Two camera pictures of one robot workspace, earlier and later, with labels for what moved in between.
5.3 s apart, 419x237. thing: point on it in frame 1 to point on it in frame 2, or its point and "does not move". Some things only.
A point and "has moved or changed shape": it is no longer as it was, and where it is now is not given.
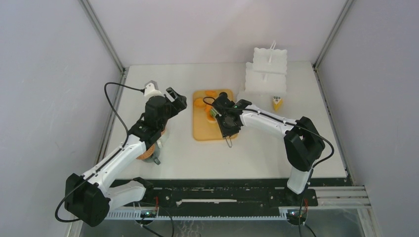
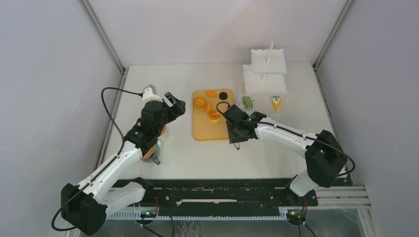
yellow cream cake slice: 277,102 does not move
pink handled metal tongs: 227,142 to 226,126
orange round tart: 199,102 does not move
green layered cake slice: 213,112 has moved or changed shape
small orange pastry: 207,108 does not move
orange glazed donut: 210,117 does not move
